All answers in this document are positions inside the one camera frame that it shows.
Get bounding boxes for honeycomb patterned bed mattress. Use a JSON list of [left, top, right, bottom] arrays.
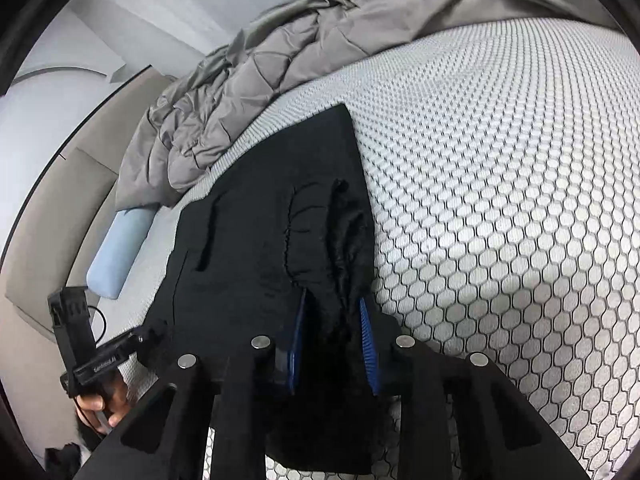
[[97, 12, 640, 480]]

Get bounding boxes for beige padded headboard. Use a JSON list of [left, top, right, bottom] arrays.
[[0, 65, 177, 461]]

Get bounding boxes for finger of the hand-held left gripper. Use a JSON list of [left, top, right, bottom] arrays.
[[132, 320, 169, 367]]

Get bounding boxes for person's left hand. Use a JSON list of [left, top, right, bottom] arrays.
[[75, 372, 132, 436]]

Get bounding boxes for grey quilted duvet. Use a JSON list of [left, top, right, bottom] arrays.
[[115, 0, 621, 208]]

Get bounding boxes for person's dark clothing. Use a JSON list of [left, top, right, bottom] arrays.
[[44, 441, 82, 480]]

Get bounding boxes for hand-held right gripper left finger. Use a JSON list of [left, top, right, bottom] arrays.
[[75, 287, 308, 480]]

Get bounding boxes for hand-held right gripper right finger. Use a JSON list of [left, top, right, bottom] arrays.
[[358, 296, 591, 480]]

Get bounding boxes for light blue pillow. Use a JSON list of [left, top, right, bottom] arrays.
[[86, 207, 158, 301]]

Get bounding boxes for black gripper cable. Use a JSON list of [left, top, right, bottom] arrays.
[[85, 305, 109, 346]]

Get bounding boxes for black pants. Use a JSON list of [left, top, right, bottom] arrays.
[[145, 103, 401, 476]]

